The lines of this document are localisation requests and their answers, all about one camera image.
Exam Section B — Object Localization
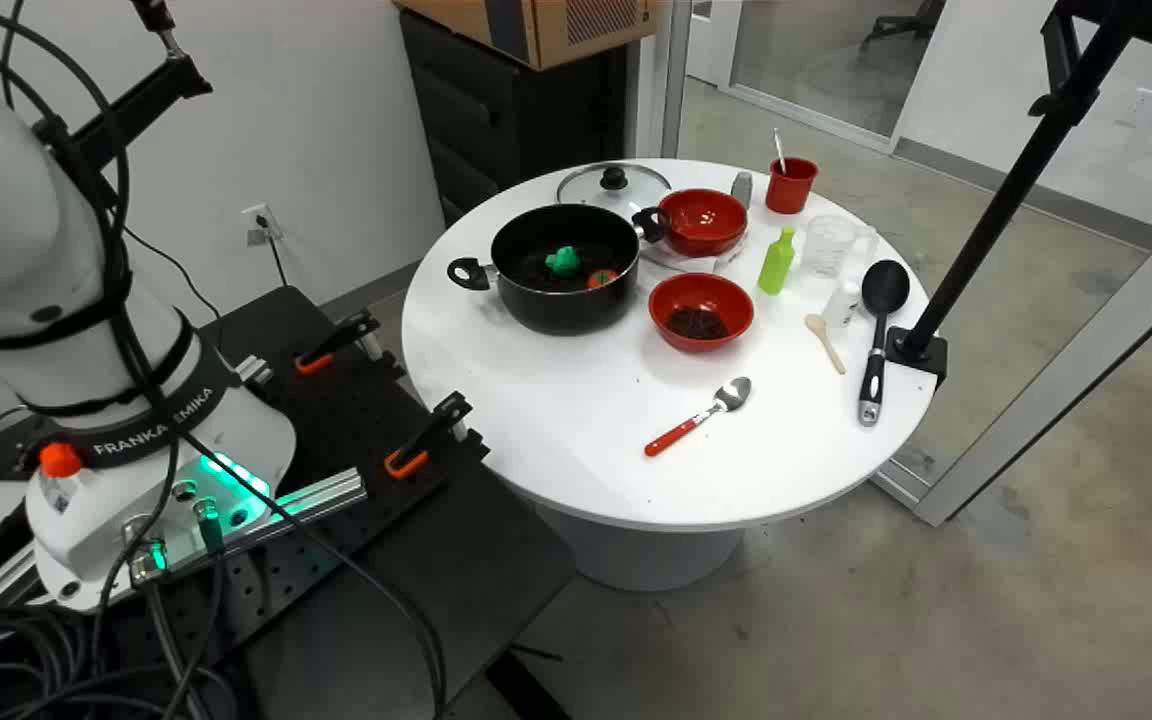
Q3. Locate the black cooking pot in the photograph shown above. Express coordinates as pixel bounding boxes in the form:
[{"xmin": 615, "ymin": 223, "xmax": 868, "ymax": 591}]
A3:
[{"xmin": 447, "ymin": 202, "xmax": 646, "ymax": 336}]

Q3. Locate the small wooden spoon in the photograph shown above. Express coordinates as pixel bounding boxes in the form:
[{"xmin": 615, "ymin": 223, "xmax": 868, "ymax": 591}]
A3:
[{"xmin": 806, "ymin": 316, "xmax": 847, "ymax": 375}]

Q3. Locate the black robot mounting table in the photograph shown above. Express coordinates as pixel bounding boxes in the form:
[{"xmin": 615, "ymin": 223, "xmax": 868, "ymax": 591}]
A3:
[{"xmin": 0, "ymin": 283, "xmax": 580, "ymax": 720}]

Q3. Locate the black tripod stand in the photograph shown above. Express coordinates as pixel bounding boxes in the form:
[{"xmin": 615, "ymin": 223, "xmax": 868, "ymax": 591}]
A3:
[{"xmin": 885, "ymin": 0, "xmax": 1152, "ymax": 381}]

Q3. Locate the red cup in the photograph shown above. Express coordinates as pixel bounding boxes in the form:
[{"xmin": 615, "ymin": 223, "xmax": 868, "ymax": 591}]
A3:
[{"xmin": 764, "ymin": 157, "xmax": 822, "ymax": 216}]

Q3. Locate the red bowl with dark contents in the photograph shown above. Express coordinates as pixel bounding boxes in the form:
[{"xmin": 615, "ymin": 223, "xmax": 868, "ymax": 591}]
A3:
[{"xmin": 647, "ymin": 271, "xmax": 756, "ymax": 354}]

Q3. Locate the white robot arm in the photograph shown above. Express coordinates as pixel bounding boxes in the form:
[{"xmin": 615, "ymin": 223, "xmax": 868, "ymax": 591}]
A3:
[{"xmin": 0, "ymin": 52, "xmax": 297, "ymax": 610}]

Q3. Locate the green squeeze bottle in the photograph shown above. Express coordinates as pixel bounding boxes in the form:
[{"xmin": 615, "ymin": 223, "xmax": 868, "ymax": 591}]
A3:
[{"xmin": 756, "ymin": 226, "xmax": 797, "ymax": 295}]

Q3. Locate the green toy broccoli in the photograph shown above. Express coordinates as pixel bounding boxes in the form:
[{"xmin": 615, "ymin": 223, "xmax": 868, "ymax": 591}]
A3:
[{"xmin": 545, "ymin": 242, "xmax": 580, "ymax": 276}]

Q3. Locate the empty red bowl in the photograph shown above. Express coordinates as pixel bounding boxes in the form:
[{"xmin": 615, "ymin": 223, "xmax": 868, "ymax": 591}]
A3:
[{"xmin": 659, "ymin": 187, "xmax": 750, "ymax": 257}]

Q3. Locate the white round table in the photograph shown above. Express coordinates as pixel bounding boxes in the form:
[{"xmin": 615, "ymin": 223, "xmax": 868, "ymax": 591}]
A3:
[{"xmin": 399, "ymin": 174, "xmax": 938, "ymax": 591}]

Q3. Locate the orange toy tomato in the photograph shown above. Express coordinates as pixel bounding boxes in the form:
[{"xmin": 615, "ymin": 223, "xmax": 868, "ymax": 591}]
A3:
[{"xmin": 583, "ymin": 268, "xmax": 621, "ymax": 292}]

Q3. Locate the black plastic ladle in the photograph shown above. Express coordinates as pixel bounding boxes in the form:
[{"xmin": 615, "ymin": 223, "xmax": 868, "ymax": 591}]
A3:
[{"xmin": 857, "ymin": 261, "xmax": 908, "ymax": 427}]

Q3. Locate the small grey shaker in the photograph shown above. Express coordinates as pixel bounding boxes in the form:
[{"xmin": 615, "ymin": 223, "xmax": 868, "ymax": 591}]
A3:
[{"xmin": 728, "ymin": 172, "xmax": 753, "ymax": 209}]

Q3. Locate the white emergency stop box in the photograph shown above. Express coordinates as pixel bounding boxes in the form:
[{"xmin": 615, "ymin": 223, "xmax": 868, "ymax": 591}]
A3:
[{"xmin": 28, "ymin": 441, "xmax": 169, "ymax": 577}]

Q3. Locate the black cabinet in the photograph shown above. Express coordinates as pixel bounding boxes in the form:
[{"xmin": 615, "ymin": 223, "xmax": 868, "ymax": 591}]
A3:
[{"xmin": 399, "ymin": 10, "xmax": 627, "ymax": 223}]

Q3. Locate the glass pot lid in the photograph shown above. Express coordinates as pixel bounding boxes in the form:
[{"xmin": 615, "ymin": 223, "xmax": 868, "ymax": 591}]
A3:
[{"xmin": 557, "ymin": 162, "xmax": 674, "ymax": 216}]

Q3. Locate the cardboard box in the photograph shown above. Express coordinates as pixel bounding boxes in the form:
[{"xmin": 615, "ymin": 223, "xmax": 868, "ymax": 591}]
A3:
[{"xmin": 398, "ymin": 0, "xmax": 659, "ymax": 68}]

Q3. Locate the orange-black clamp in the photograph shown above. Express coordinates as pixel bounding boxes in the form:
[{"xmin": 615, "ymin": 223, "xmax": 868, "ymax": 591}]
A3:
[
  {"xmin": 294, "ymin": 310, "xmax": 383, "ymax": 375},
  {"xmin": 383, "ymin": 390, "xmax": 473, "ymax": 483}
]

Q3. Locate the wall power outlet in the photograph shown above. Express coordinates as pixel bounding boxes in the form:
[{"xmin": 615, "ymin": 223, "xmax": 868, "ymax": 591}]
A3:
[{"xmin": 243, "ymin": 202, "xmax": 285, "ymax": 248}]

